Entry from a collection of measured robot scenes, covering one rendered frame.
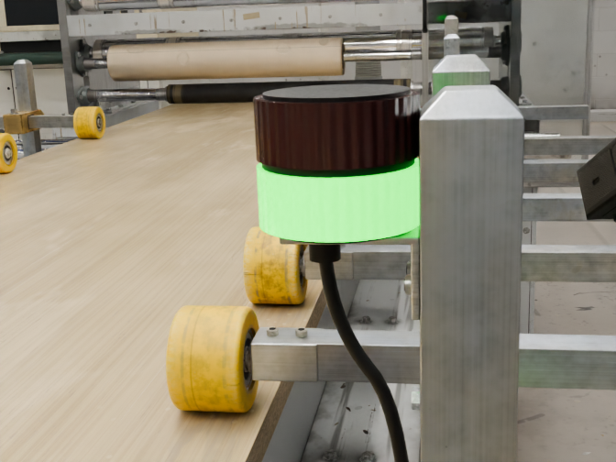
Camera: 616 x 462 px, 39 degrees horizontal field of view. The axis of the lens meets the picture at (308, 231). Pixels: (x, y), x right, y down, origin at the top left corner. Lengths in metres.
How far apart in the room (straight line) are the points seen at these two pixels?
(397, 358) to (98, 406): 0.24
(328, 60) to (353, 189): 2.60
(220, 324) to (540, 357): 0.23
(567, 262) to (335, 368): 0.32
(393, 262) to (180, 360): 0.31
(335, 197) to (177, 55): 2.72
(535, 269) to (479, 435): 0.56
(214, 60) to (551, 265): 2.20
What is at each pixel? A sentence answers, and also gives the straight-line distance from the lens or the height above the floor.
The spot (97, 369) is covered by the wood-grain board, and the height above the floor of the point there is 0.90.
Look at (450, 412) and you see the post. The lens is 0.33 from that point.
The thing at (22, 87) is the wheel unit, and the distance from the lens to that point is 2.39.
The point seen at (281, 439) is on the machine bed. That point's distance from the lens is 1.06.
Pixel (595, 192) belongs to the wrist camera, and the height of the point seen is 1.11.
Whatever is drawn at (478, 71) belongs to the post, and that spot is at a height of 1.16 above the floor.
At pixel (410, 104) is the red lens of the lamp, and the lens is 0.30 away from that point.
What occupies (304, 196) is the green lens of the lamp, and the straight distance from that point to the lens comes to 0.30.
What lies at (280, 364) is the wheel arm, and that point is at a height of 0.95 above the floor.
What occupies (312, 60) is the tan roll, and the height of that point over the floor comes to 1.04.
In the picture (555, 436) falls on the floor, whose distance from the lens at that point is 2.64.
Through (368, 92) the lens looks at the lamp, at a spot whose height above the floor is 1.17.
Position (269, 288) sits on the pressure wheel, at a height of 0.93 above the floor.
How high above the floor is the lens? 1.20
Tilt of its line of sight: 14 degrees down
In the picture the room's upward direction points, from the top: 2 degrees counter-clockwise
